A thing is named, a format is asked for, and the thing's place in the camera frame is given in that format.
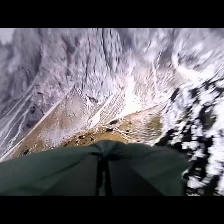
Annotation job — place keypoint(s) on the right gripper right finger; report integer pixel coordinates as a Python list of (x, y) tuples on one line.
[(108, 181)]

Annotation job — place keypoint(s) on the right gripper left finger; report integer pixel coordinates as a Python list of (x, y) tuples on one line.
[(100, 181)]

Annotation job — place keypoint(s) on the dark green garment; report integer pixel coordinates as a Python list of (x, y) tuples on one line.
[(50, 173)]

